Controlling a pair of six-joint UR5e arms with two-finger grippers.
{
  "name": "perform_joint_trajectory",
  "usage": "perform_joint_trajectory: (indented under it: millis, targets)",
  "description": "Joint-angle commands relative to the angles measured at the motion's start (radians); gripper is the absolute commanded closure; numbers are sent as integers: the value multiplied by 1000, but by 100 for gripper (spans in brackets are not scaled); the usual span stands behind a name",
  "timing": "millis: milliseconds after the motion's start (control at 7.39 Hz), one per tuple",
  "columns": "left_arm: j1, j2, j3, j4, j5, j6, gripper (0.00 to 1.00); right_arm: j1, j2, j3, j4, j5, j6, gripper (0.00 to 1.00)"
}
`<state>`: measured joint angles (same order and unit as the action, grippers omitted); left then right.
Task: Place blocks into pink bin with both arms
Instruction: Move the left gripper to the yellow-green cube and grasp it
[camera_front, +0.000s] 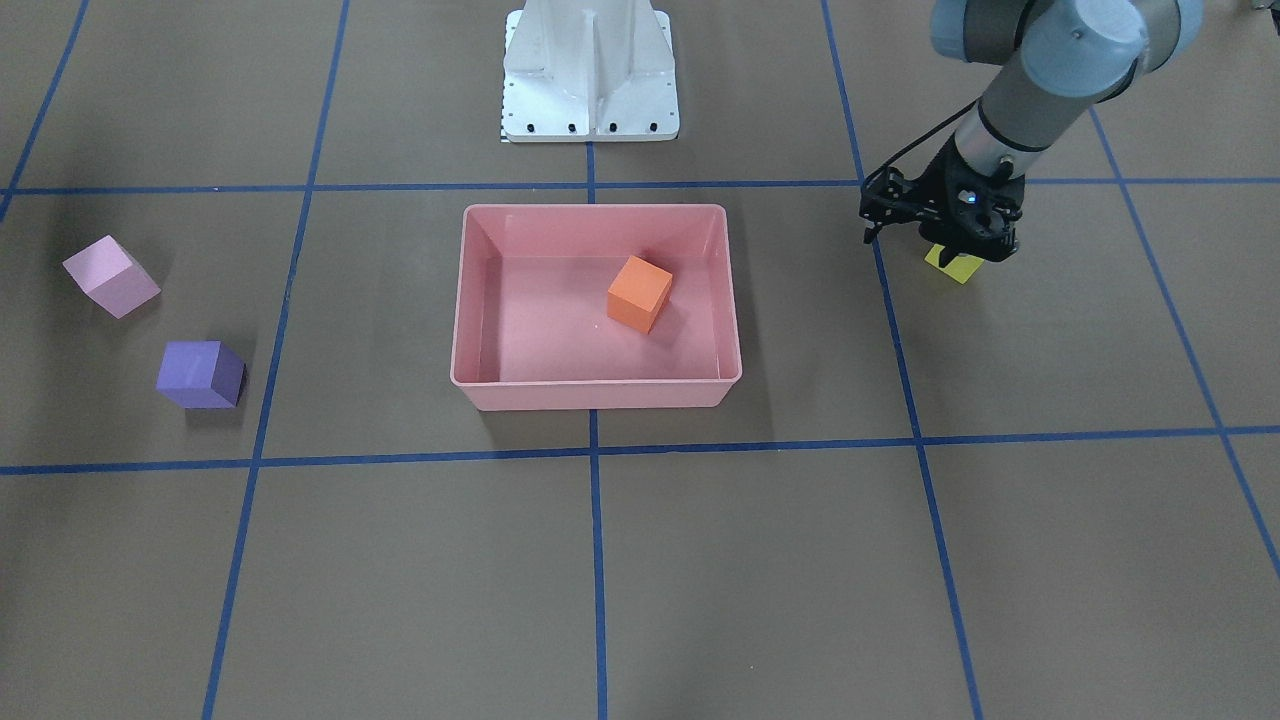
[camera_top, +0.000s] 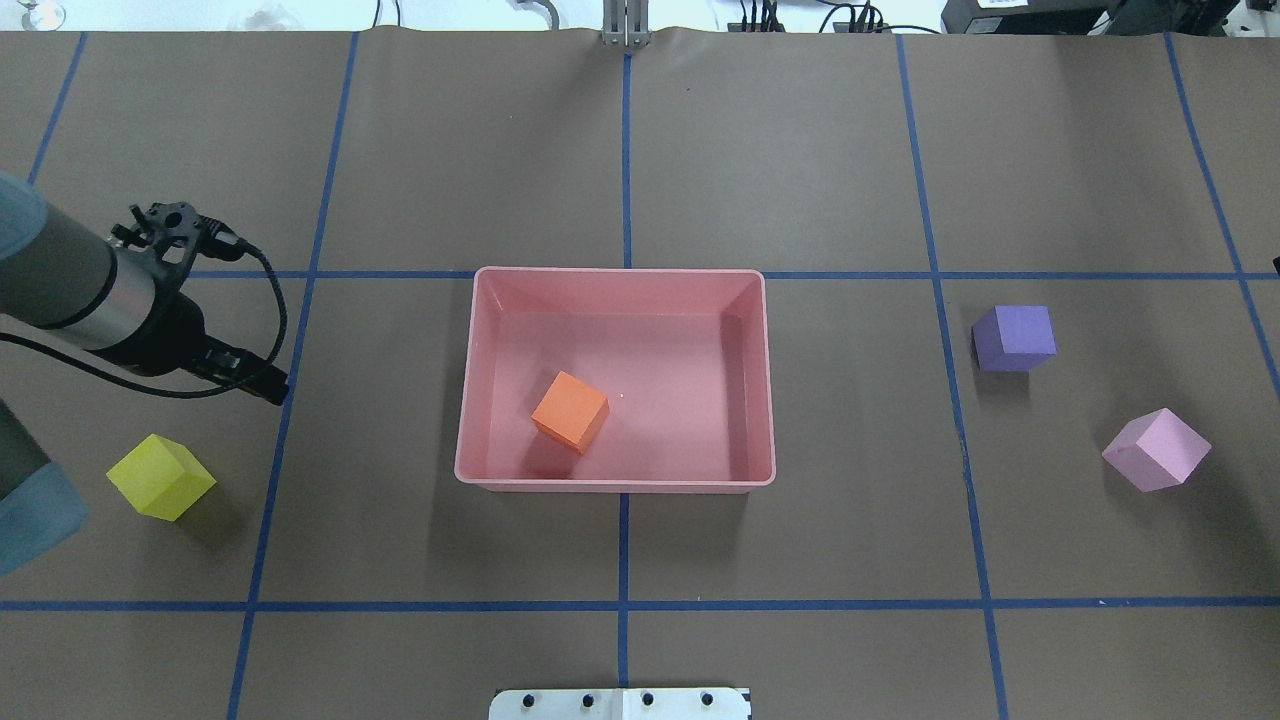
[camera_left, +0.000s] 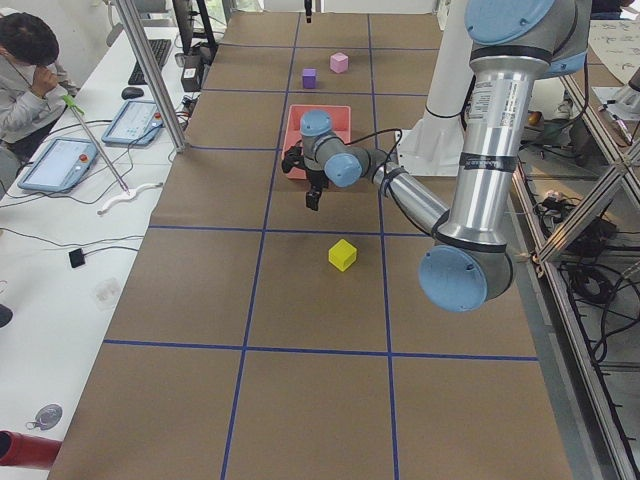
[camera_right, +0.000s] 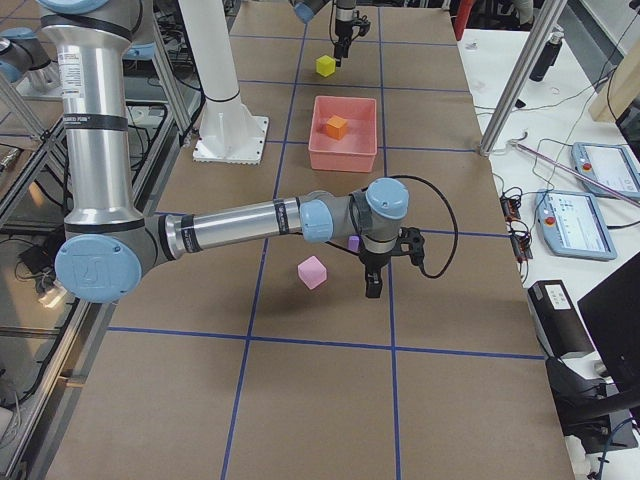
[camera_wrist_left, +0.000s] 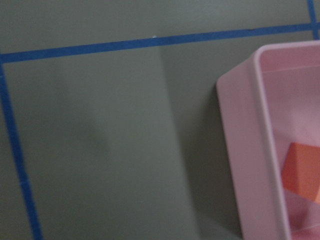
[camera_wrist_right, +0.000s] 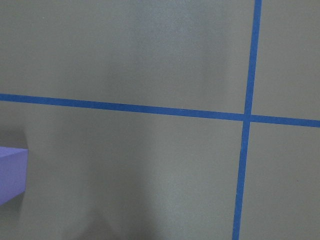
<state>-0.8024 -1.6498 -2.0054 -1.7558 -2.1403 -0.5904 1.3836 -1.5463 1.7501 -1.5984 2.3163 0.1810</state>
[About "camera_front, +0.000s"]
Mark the orange foam block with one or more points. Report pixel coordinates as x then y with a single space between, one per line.
638 294

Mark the pink foam block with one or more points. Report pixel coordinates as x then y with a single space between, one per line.
110 276

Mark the yellow foam block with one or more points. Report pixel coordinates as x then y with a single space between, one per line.
960 269

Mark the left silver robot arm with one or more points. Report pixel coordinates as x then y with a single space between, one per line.
1055 60

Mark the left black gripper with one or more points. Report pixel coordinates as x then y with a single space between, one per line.
938 189

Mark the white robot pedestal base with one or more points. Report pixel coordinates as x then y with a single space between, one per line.
589 71

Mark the pink plastic bin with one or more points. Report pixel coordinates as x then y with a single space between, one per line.
530 329

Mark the purple foam block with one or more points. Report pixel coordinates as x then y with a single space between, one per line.
200 375

